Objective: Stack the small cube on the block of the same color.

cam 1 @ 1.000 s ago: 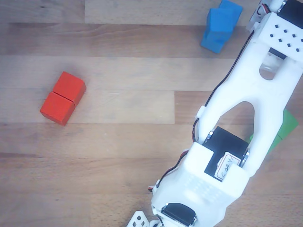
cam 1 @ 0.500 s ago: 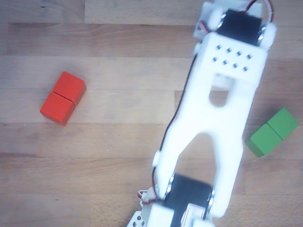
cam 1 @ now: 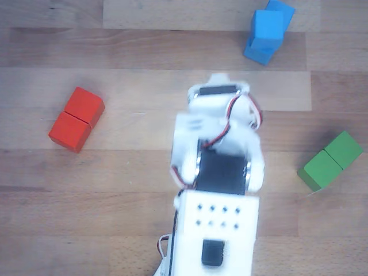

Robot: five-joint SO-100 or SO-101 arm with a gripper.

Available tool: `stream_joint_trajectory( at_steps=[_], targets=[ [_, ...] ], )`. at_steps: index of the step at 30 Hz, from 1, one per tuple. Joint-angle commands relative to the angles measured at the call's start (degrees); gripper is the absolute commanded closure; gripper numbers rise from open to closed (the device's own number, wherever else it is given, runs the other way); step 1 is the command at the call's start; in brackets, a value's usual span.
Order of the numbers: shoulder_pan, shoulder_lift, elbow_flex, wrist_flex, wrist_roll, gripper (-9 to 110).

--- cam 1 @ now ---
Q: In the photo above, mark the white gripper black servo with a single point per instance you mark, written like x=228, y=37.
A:
x=217, y=89

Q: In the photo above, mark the small blue cube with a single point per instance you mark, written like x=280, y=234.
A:
x=268, y=26

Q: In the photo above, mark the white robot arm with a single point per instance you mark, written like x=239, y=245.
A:
x=241, y=244

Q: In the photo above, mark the long blue block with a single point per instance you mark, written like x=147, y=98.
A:
x=258, y=57

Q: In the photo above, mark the long green block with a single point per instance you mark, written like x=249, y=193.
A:
x=327, y=164

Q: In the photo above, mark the long red block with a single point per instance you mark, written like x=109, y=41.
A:
x=73, y=126

